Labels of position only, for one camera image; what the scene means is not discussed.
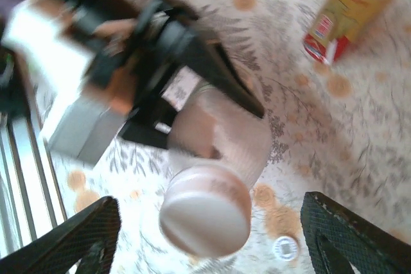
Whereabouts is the orange bottle with red label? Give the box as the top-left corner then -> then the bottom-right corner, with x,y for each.
303,0 -> 408,66

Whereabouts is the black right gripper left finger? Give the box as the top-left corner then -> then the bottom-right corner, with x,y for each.
0,195 -> 122,274

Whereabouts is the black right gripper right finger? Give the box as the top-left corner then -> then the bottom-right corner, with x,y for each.
299,191 -> 411,274

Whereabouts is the white printed bottle cap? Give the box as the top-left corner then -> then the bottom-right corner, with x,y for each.
272,235 -> 299,261

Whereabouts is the plain white bottle cap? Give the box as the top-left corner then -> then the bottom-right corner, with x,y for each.
159,163 -> 253,259

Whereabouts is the clear bottle with green label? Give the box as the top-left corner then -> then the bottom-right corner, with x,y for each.
165,83 -> 272,191

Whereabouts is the aluminium front rail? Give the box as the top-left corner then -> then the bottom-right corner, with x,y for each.
0,115 -> 69,255

